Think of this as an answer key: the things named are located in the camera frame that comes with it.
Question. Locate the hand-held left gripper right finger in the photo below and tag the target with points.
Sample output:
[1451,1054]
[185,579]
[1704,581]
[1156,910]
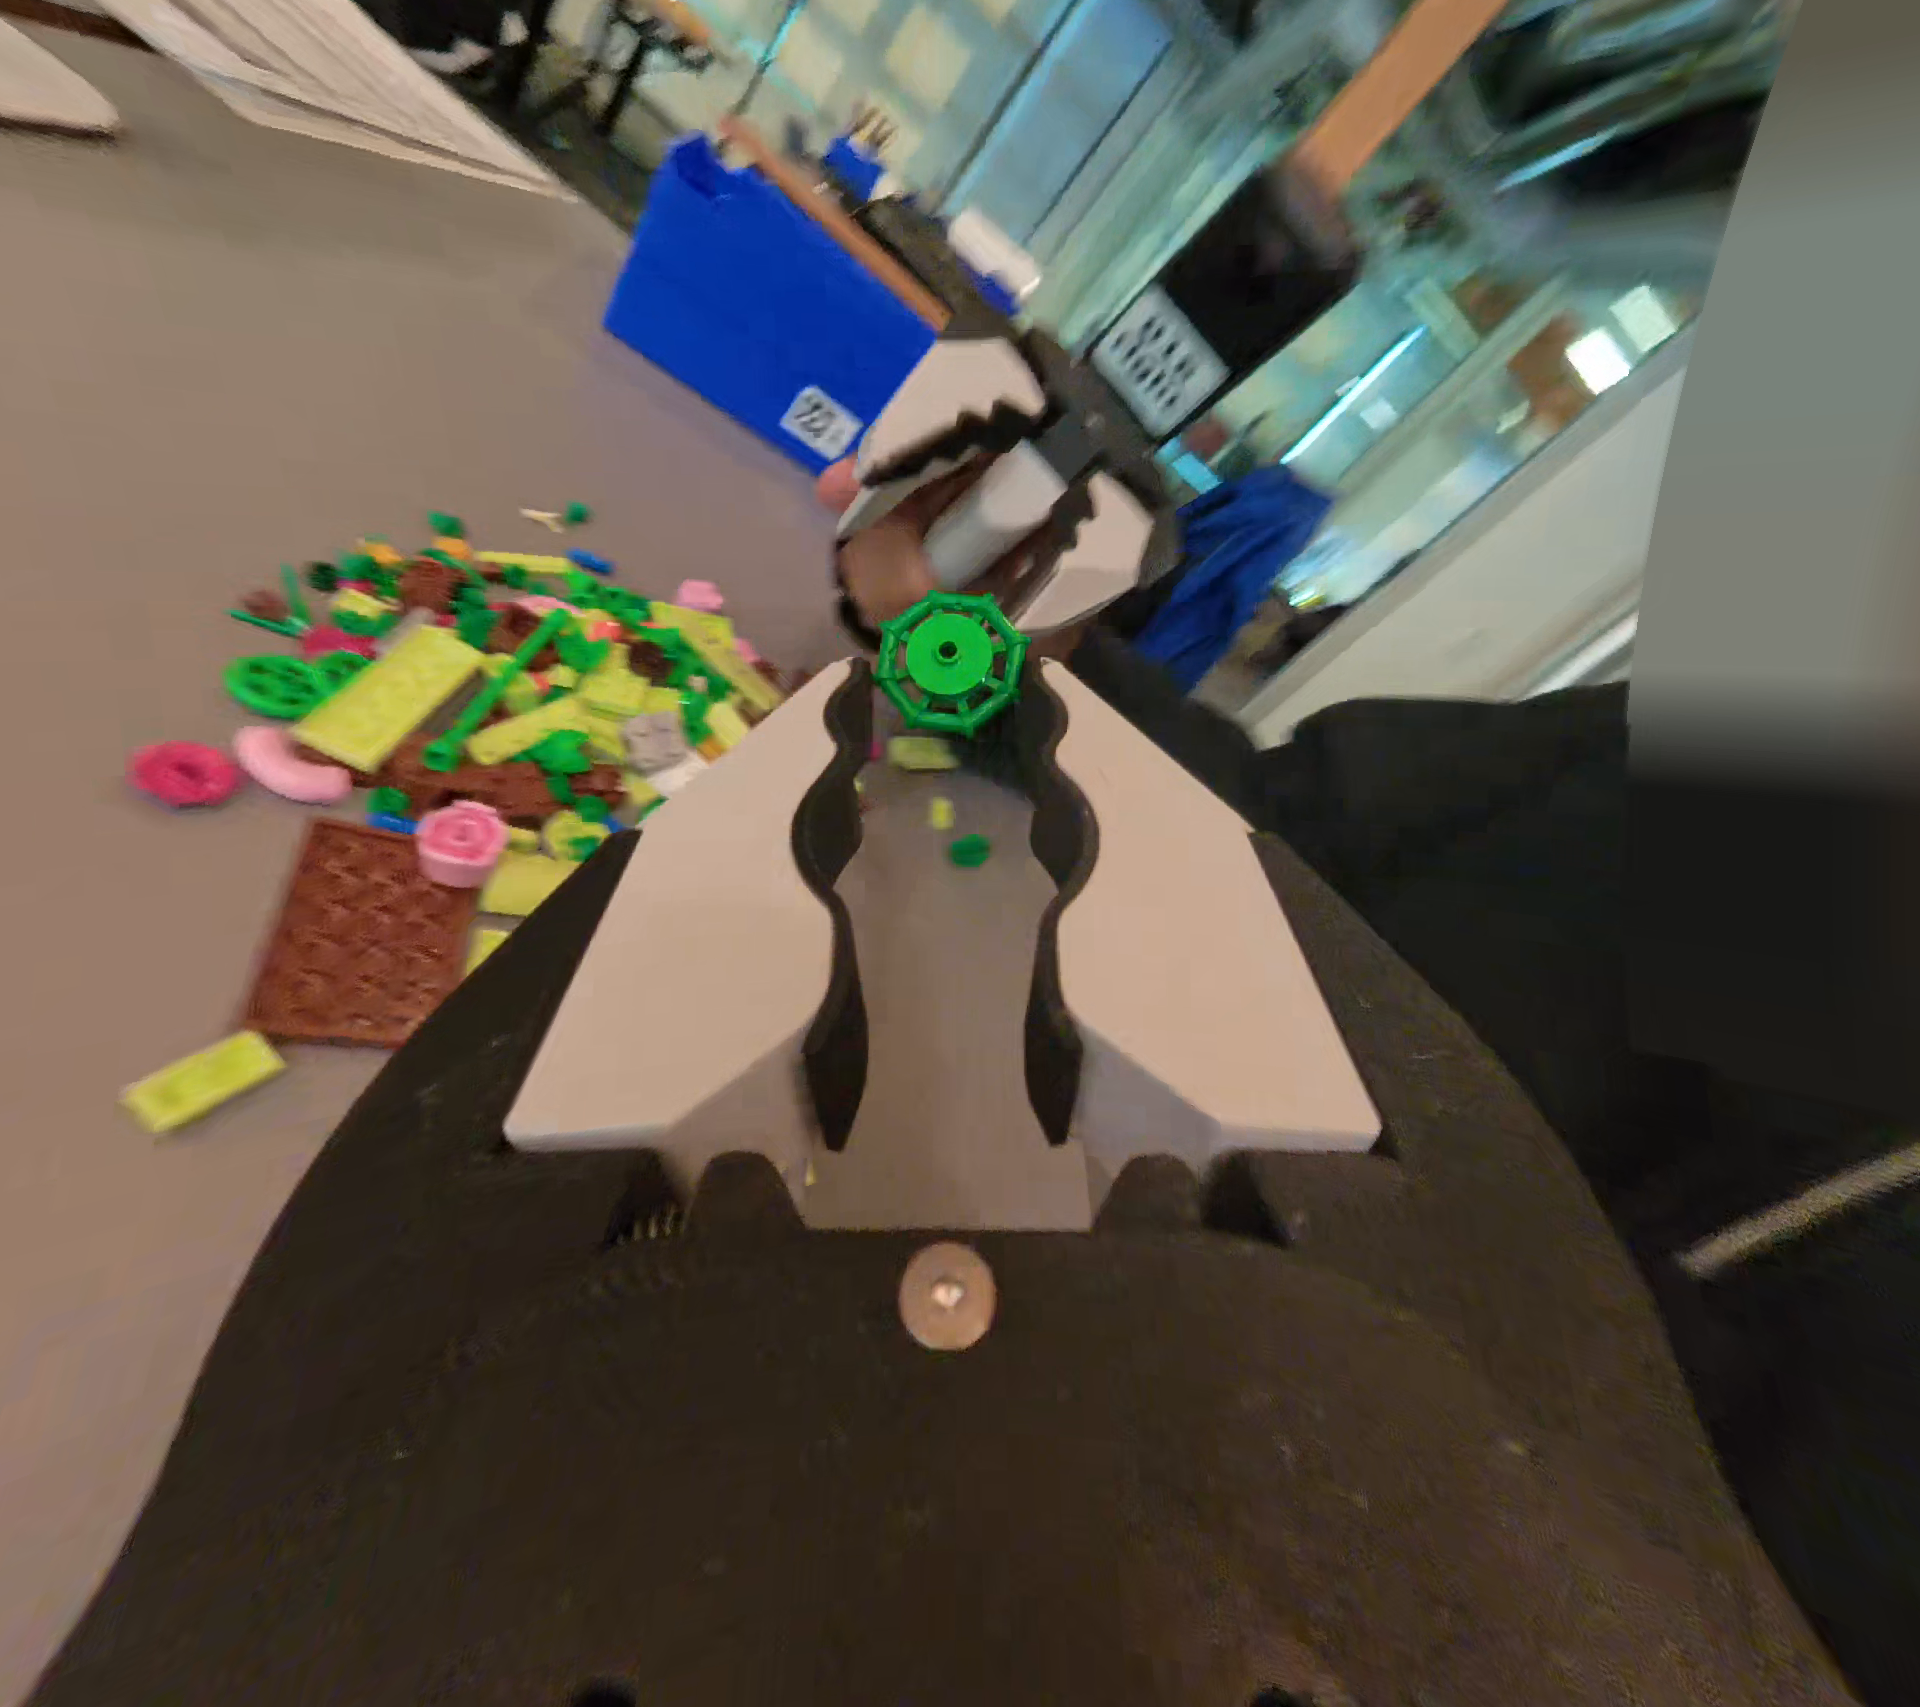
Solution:
[1200,988]

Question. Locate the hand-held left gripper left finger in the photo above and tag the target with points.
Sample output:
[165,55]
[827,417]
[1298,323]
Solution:
[674,988]

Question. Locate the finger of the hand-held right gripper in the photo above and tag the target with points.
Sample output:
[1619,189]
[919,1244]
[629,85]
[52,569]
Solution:
[938,403]
[1095,545]

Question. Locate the black green round toy piece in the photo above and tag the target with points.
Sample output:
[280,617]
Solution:
[951,662]

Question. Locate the pile of colourful toy bricks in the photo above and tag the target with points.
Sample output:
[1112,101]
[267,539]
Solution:
[450,748]

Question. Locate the person's right forearm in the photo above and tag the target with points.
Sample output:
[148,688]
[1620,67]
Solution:
[1200,732]

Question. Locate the person's right hand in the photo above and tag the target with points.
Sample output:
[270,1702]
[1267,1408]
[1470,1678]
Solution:
[885,569]

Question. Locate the blue jacket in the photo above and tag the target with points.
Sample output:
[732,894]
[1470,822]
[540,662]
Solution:
[1231,569]

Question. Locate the wooden top background desk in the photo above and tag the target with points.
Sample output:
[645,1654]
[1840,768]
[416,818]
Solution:
[840,215]

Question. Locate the blue plastic bin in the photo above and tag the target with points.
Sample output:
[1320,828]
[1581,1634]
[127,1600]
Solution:
[751,283]

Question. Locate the person's black jacket torso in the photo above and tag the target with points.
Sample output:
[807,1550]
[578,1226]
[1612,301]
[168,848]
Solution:
[1650,1062]

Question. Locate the white printed sheet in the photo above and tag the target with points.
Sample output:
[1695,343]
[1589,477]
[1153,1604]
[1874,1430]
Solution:
[255,13]

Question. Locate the white stand base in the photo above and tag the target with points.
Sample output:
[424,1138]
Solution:
[45,87]

